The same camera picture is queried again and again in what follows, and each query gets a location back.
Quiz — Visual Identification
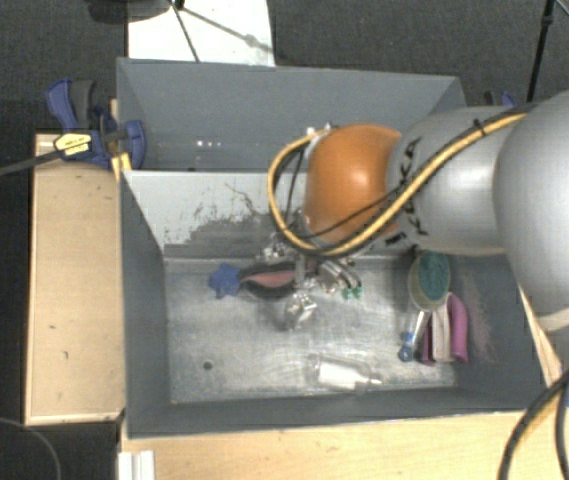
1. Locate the blue and silver small tool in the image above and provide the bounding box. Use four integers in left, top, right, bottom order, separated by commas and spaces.
397, 309, 429, 362

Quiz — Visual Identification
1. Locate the green and white round brush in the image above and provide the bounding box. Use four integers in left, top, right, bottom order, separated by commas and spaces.
407, 250, 452, 313

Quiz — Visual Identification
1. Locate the pale wood flat board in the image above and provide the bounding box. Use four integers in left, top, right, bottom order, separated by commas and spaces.
23, 132, 128, 427

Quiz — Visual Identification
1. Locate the grey metal bin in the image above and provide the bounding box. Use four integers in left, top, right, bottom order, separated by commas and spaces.
115, 56, 548, 437

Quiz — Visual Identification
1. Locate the black and pink oval object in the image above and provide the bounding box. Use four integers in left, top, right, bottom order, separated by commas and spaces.
238, 261, 299, 302

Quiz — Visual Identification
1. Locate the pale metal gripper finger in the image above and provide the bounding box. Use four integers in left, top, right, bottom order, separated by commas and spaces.
277, 293, 304, 332
300, 296, 319, 325

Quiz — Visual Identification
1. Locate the blue toy figure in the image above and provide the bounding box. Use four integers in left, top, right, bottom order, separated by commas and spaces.
208, 262, 243, 300

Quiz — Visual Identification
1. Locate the purple and white cloth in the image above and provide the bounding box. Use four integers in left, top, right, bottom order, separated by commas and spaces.
419, 291, 471, 367

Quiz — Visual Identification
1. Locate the clear glass bottle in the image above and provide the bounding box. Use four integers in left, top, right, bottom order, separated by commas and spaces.
305, 352, 383, 392

